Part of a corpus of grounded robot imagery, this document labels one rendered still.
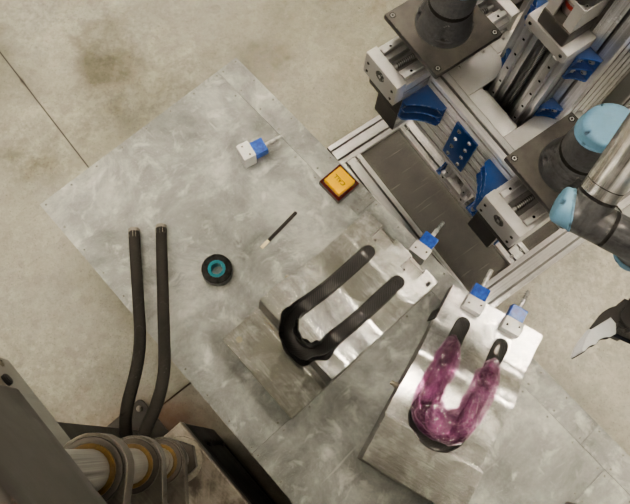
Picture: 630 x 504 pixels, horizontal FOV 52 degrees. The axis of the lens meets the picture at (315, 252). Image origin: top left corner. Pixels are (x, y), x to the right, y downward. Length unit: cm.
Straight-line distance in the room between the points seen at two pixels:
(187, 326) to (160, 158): 48
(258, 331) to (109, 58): 174
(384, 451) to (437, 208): 116
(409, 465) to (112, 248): 94
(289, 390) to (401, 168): 117
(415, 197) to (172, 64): 122
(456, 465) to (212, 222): 88
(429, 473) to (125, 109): 198
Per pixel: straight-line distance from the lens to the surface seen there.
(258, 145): 183
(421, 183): 252
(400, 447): 160
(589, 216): 131
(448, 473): 162
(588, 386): 274
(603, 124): 154
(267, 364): 164
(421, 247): 174
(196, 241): 179
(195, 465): 168
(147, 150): 191
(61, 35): 319
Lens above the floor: 249
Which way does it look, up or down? 73 degrees down
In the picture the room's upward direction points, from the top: 7 degrees clockwise
